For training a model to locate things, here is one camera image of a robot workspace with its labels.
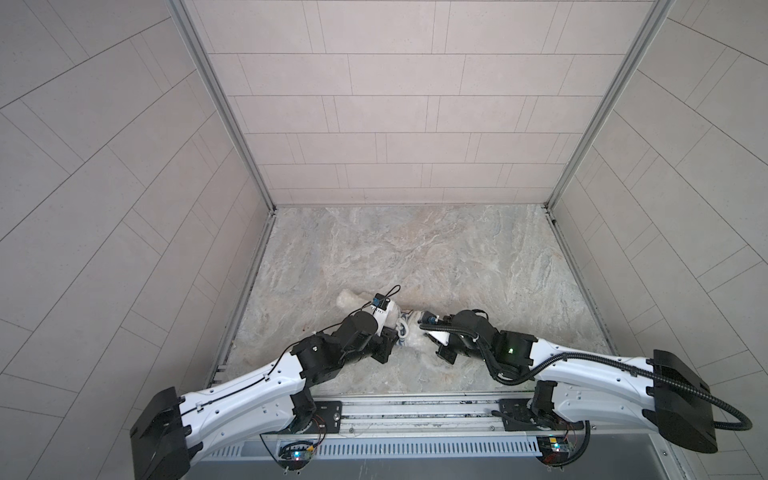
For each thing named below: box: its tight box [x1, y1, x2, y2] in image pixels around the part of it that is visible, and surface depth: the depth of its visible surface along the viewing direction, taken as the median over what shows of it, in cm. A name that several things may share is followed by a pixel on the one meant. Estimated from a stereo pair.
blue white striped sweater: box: [396, 312, 409, 346], surface depth 74 cm
